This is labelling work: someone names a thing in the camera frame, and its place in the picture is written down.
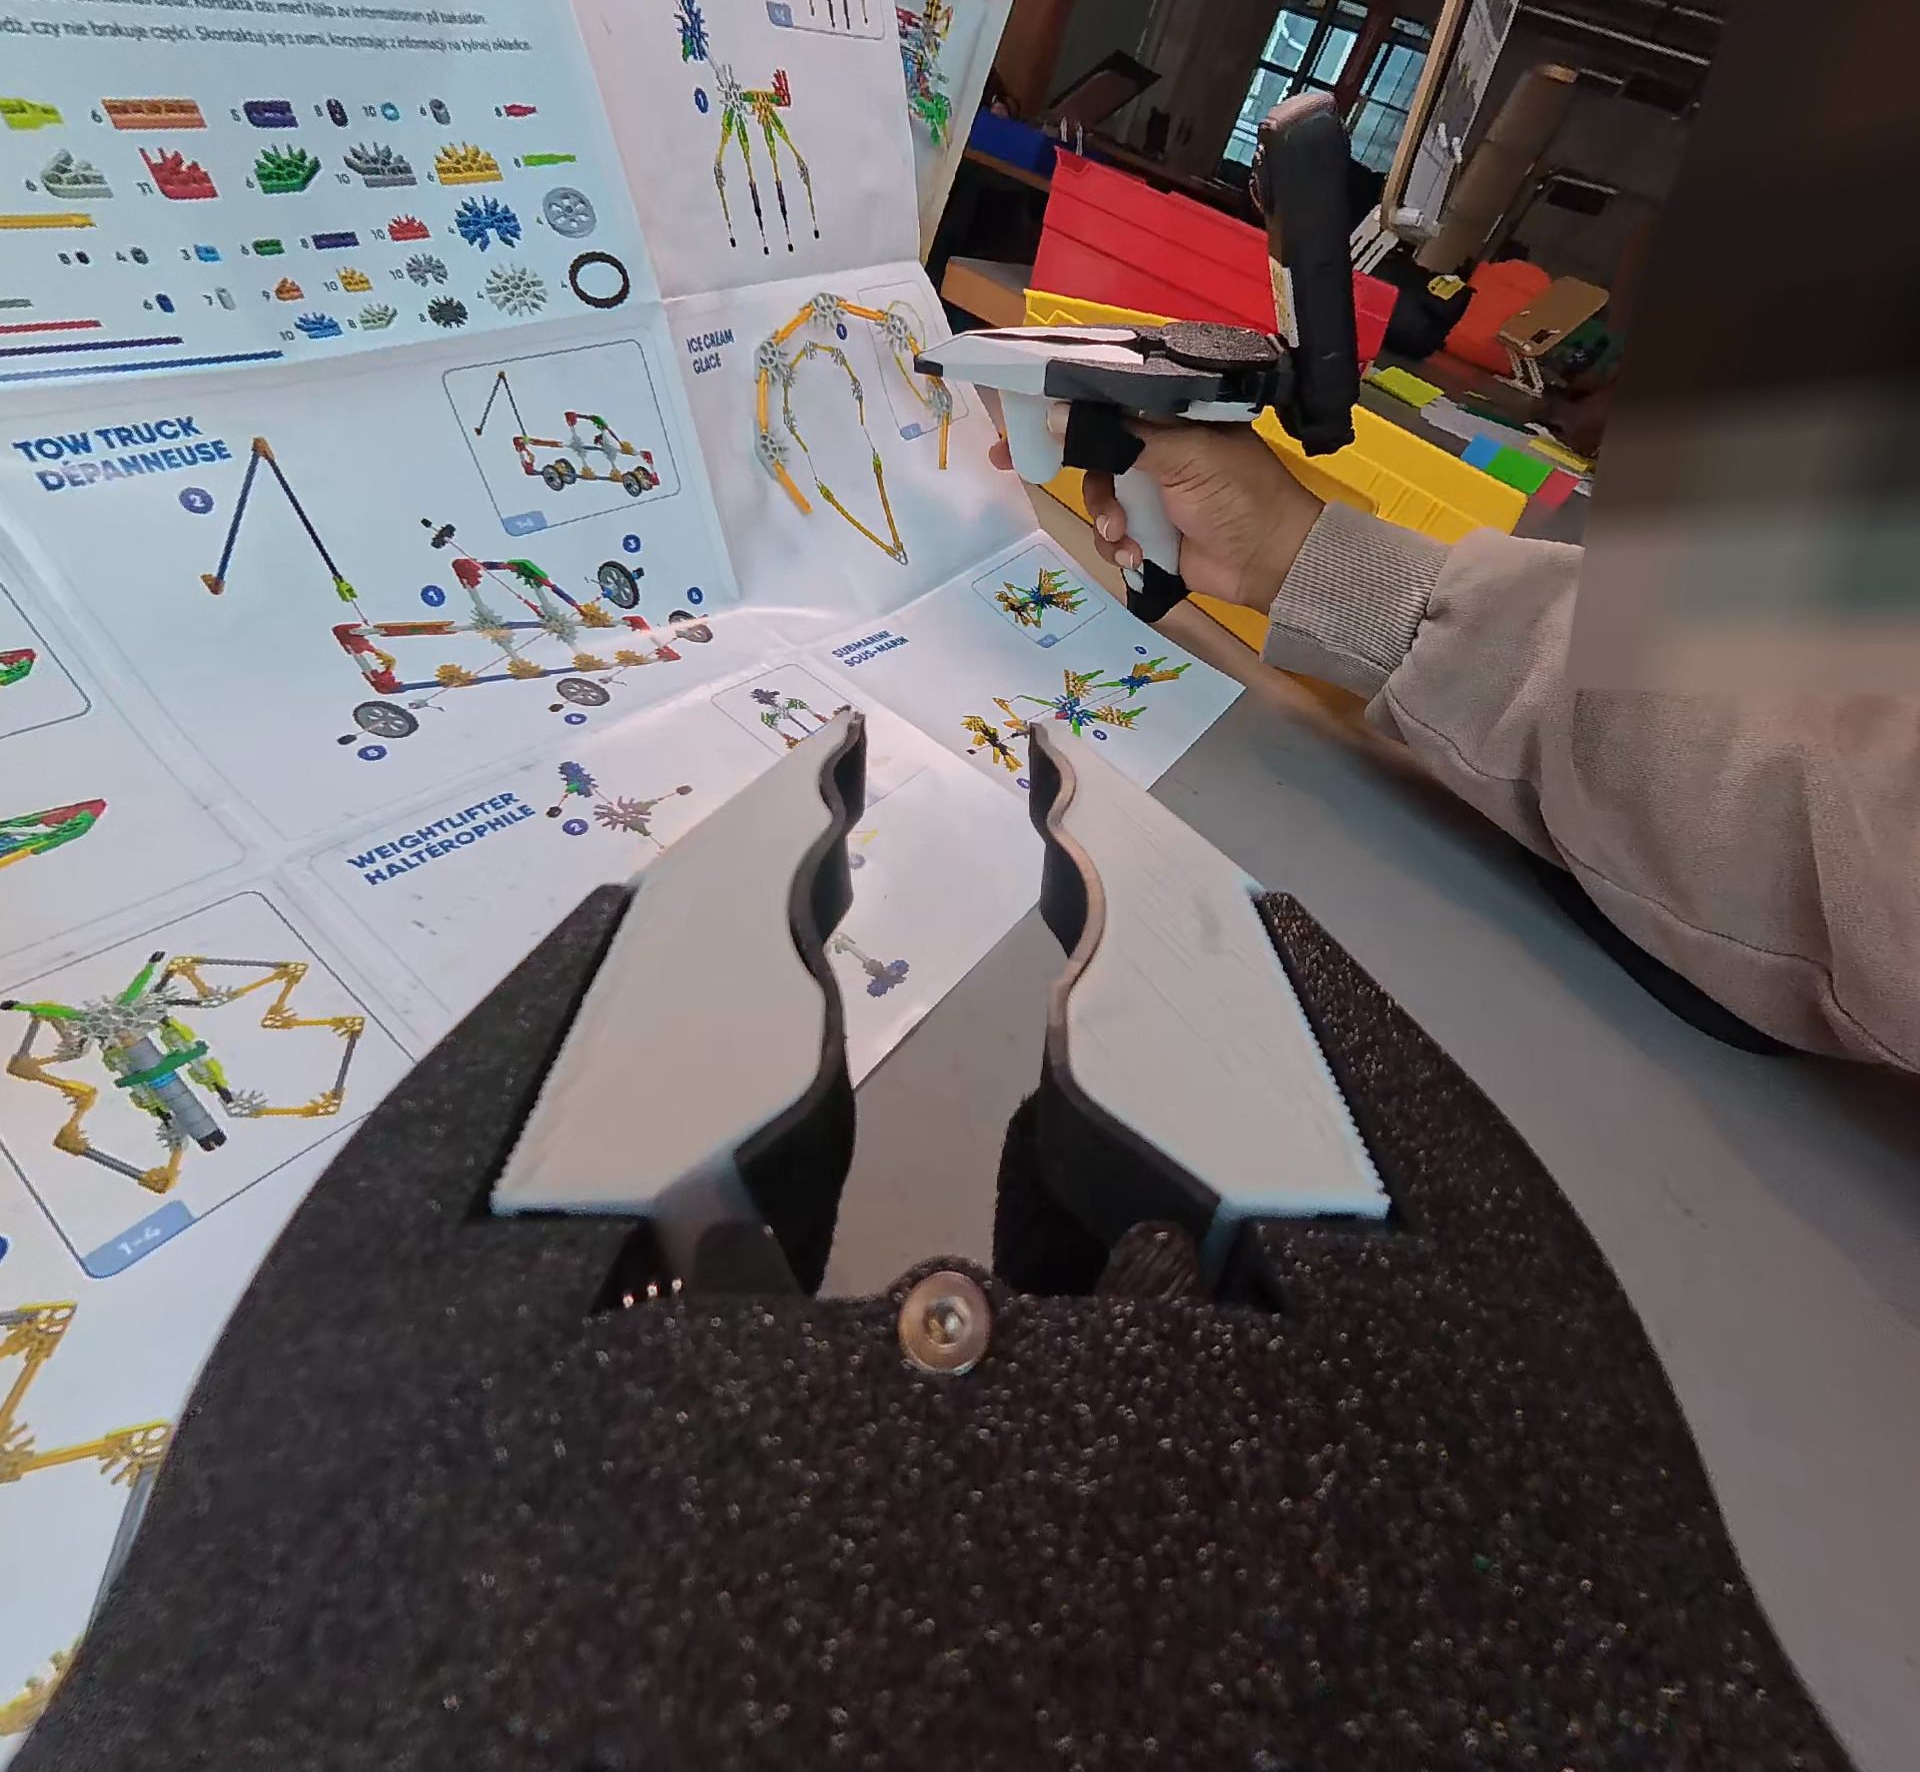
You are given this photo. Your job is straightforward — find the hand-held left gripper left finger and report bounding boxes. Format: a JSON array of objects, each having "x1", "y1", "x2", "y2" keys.
[{"x1": 489, "y1": 710, "x2": 872, "y2": 1299}]

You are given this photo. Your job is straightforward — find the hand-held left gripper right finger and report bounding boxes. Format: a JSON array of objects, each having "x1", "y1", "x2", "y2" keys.
[{"x1": 1027, "y1": 723, "x2": 1393, "y2": 1299}]

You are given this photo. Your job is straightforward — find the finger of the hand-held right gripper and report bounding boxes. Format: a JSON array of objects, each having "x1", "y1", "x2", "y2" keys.
[
  {"x1": 934, "y1": 321, "x2": 1189, "y2": 367},
  {"x1": 912, "y1": 353, "x2": 1207, "y2": 406}
]

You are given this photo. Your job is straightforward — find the yellow plastic box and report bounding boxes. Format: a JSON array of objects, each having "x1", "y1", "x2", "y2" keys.
[{"x1": 1024, "y1": 288, "x2": 1532, "y2": 654}]

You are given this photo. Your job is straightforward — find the person's right forearm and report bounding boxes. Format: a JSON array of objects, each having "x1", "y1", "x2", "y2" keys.
[{"x1": 1264, "y1": 499, "x2": 1920, "y2": 1072}]

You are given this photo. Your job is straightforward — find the person's right hand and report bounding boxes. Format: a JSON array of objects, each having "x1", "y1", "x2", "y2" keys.
[{"x1": 1079, "y1": 415, "x2": 1330, "y2": 605}]

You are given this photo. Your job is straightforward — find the light wooden side table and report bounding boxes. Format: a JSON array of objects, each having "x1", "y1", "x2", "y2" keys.
[{"x1": 943, "y1": 252, "x2": 1037, "y2": 330}]

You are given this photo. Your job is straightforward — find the red plastic bin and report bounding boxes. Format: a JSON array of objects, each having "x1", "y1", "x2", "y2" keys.
[{"x1": 1033, "y1": 145, "x2": 1399, "y2": 371}]

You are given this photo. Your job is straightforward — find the orange container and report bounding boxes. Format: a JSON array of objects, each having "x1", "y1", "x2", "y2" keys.
[{"x1": 1442, "y1": 252, "x2": 1551, "y2": 371}]

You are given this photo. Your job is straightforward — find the white building instruction sheet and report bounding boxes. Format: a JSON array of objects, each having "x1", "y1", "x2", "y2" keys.
[{"x1": 0, "y1": 0, "x2": 1251, "y2": 1715}]

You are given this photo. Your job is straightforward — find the smartphone on stand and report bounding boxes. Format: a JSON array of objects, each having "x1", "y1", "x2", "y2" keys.
[{"x1": 1499, "y1": 276, "x2": 1611, "y2": 400}]

